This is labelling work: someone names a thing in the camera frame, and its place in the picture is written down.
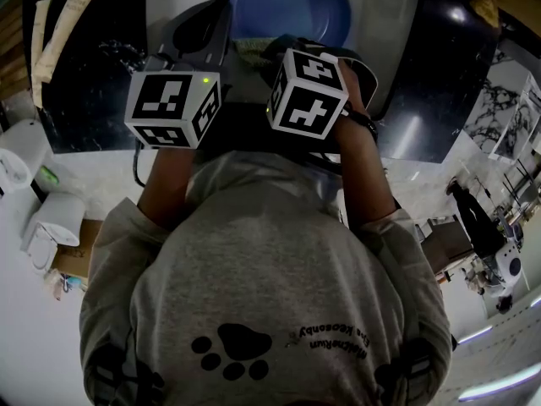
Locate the small green plastic piece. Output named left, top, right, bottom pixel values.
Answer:
left=39, top=164, right=61, bottom=187

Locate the black table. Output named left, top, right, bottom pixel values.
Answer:
left=23, top=0, right=503, bottom=165

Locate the black cable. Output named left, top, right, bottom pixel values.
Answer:
left=132, top=141, right=148, bottom=187

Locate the brown open box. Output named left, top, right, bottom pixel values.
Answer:
left=421, top=215, right=475, bottom=271

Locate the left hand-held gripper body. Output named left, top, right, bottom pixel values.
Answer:
left=123, top=52, right=232, bottom=151

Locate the person's right hand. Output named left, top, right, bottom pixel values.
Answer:
left=339, top=63, right=369, bottom=117

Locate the white toilet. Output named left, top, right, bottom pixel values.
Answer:
left=0, top=118, right=55, bottom=195
left=19, top=191, right=87, bottom=273

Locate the black bead bracelet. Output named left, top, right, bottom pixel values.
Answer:
left=342, top=107, right=380, bottom=144

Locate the white marble-pattern cabinet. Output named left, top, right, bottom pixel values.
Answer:
left=462, top=47, right=541, bottom=162

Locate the blue large plate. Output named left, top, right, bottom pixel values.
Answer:
left=221, top=0, right=353, bottom=50

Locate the white round device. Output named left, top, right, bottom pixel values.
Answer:
left=481, top=243, right=526, bottom=312

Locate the wooden staircase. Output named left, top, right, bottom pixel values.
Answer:
left=0, top=0, right=34, bottom=101

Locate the person's left forearm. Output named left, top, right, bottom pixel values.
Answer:
left=136, top=144, right=199, bottom=233

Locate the grey paw-print sweatshirt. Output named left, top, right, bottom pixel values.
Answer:
left=79, top=150, right=454, bottom=406

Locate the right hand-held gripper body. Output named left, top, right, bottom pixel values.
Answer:
left=265, top=43, right=379, bottom=141

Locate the yellow scrunched cloth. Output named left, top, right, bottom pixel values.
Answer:
left=470, top=0, right=500, bottom=28

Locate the brown cardboard box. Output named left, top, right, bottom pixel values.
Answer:
left=51, top=219, right=106, bottom=279

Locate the person's right forearm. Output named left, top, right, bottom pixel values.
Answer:
left=333, top=114, right=401, bottom=233

